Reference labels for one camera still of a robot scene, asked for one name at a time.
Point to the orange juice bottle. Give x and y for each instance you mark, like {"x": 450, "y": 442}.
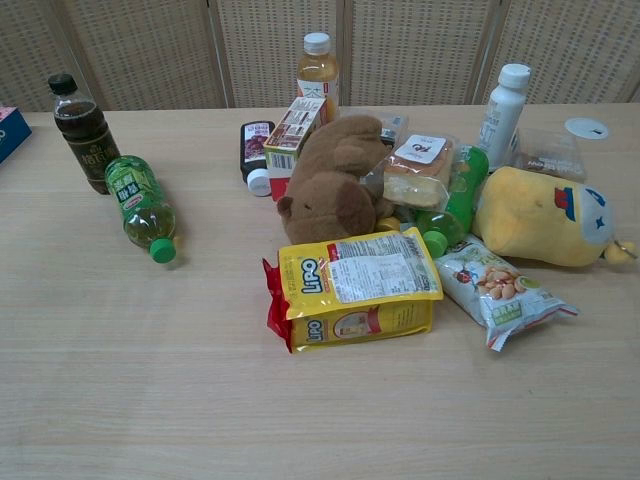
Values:
{"x": 318, "y": 70}

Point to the red white carton box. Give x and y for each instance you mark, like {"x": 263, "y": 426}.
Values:
{"x": 292, "y": 140}

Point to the green soda bottle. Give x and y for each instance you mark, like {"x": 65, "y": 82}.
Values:
{"x": 460, "y": 200}

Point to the clear plastic cup with lid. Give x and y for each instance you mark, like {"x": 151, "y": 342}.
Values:
{"x": 555, "y": 150}

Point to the dark tea bottle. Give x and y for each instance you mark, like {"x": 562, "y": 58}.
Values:
{"x": 86, "y": 135}

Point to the woven folding screen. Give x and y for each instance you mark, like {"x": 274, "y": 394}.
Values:
{"x": 320, "y": 47}

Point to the white nut snack bag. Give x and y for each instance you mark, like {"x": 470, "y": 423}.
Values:
{"x": 500, "y": 290}

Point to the dark juice bottle white cap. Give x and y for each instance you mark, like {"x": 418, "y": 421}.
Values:
{"x": 255, "y": 150}

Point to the yellow Lipo biscuit bag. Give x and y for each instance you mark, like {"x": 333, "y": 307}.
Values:
{"x": 350, "y": 290}

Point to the white yogurt bottle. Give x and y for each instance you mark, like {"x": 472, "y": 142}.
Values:
{"x": 502, "y": 115}

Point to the clear wrapped snack packet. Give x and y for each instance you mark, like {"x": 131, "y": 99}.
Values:
{"x": 392, "y": 125}

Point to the green tea bottle green cap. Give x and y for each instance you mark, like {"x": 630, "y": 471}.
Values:
{"x": 141, "y": 200}

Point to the blue box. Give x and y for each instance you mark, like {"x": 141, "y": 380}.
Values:
{"x": 9, "y": 134}

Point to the brown capybara plush toy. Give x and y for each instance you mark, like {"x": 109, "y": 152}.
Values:
{"x": 335, "y": 185}

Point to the wrapped bread package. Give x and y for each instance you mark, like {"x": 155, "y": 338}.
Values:
{"x": 417, "y": 170}

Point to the yellow plush toy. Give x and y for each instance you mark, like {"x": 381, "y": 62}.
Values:
{"x": 540, "y": 215}

